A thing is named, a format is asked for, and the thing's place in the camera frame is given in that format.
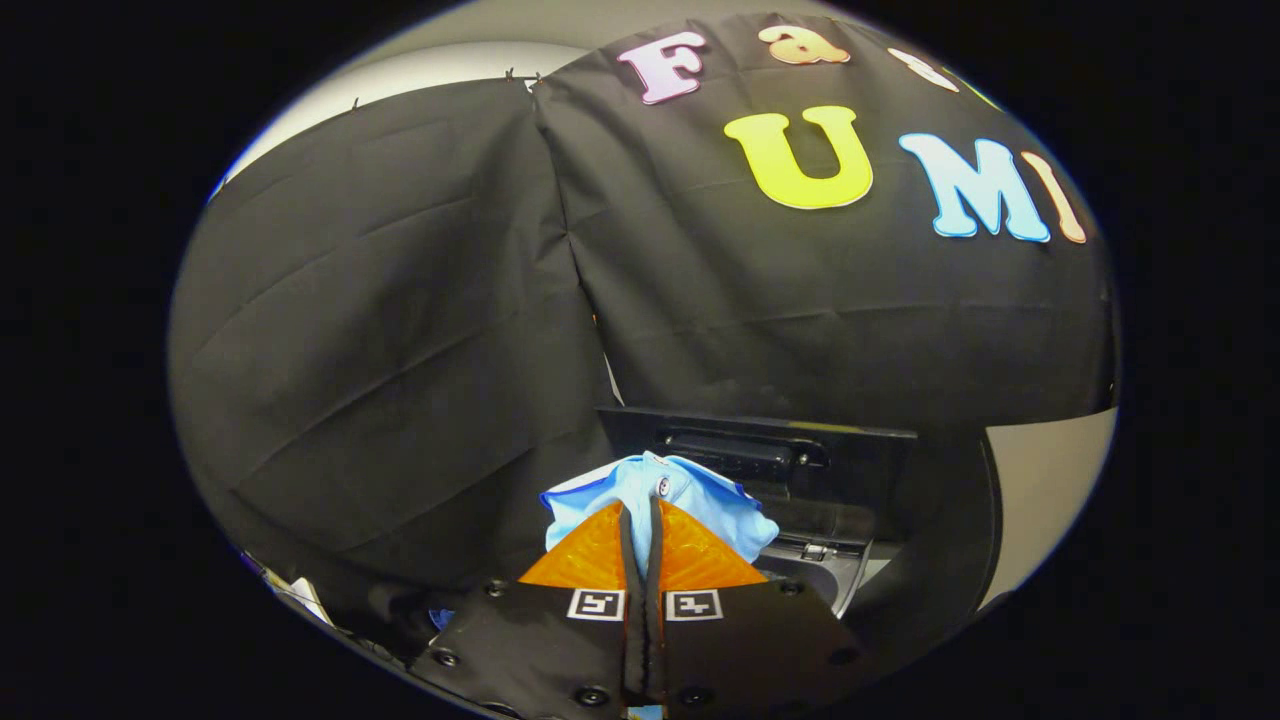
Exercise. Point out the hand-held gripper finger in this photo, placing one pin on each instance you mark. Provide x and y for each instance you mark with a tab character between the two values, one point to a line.
632	570
655	570

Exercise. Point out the light blue polo shirt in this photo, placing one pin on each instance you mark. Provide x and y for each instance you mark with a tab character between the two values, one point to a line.
700	505

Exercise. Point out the black backdrop cloth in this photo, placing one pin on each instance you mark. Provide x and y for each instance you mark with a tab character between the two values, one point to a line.
400	350

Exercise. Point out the white crumpled sheet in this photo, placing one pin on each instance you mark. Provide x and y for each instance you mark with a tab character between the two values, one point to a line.
300	597

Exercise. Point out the beige cabinet with grey top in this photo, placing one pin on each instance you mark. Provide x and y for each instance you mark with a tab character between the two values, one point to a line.
1050	480

